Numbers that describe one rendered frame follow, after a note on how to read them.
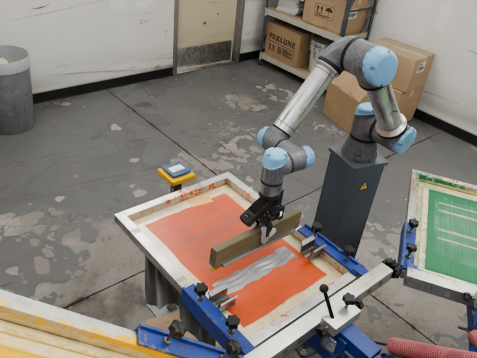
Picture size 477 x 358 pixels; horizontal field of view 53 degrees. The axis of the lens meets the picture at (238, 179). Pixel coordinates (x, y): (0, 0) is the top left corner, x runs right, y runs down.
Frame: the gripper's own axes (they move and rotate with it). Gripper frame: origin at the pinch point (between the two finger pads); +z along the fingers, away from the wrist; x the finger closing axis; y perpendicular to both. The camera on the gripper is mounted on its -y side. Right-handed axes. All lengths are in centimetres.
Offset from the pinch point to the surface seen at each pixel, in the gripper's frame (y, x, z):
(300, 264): 15.7, -9.3, 13.7
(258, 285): -4.7, -7.8, 13.6
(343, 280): 19.7, -26.2, 10.2
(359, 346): -2.5, -48.9, 5.1
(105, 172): 45, 214, 109
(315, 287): 11.8, -20.5, 13.7
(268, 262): 6.0, -1.9, 13.2
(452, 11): 380, 137, -6
